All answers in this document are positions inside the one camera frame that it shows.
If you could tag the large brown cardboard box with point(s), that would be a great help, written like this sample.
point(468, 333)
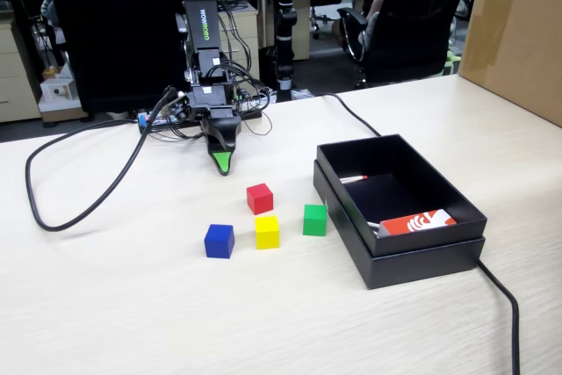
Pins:
point(513, 41)

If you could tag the green black checkered object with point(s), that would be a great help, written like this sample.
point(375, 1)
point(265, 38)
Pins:
point(452, 63)

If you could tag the black cardboard box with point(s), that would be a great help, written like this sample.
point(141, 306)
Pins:
point(408, 160)

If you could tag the red wooden cube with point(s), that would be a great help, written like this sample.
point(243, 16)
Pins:
point(259, 200)

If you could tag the seated person in black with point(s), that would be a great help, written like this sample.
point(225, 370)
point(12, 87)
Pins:
point(376, 10)

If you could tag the orange white matchbox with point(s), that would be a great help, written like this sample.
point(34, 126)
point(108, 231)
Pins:
point(417, 222)

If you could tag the flat brown carton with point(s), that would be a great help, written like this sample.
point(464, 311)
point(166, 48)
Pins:
point(61, 111)

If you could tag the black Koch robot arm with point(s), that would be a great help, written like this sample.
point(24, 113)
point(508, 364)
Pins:
point(204, 28)

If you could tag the black segmented pole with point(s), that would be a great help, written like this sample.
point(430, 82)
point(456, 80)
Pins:
point(286, 10)

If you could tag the blue wooden cube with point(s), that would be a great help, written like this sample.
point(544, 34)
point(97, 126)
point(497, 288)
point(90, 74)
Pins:
point(218, 242)

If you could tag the black monitor back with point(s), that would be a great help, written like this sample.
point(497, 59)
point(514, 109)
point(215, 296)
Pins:
point(114, 32)

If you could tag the black open box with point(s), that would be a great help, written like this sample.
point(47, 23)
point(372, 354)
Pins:
point(421, 267)

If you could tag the small white product box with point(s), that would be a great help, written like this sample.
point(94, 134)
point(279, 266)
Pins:
point(57, 90)

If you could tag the green wooden cube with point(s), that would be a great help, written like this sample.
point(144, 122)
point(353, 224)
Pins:
point(314, 221)

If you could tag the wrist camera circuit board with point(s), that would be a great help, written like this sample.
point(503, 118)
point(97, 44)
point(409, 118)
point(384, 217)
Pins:
point(177, 108)

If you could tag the beige wide drawer cabinet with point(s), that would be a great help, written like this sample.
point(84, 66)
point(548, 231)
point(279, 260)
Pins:
point(17, 85)

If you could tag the beige side cabinet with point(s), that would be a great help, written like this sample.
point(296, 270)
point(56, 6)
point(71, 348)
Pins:
point(303, 19)

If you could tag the black office chair with armrest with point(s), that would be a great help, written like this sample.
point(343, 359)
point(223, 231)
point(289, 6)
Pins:
point(417, 19)

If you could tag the blue servo controller board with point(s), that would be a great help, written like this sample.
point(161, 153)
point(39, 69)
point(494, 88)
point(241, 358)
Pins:
point(145, 120)

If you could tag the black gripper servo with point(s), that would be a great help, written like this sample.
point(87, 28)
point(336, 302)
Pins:
point(211, 96)

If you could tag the yellow wooden cube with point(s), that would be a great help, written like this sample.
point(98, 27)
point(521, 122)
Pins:
point(267, 234)

